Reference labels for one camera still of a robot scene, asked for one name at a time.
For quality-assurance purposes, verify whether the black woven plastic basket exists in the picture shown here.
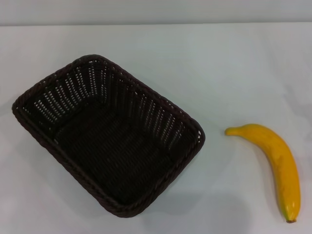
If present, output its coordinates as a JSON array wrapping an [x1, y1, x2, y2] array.
[[11, 54, 206, 218]]

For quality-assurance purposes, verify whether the yellow banana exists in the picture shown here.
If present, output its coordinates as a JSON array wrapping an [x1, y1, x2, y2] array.
[[224, 123, 301, 223]]

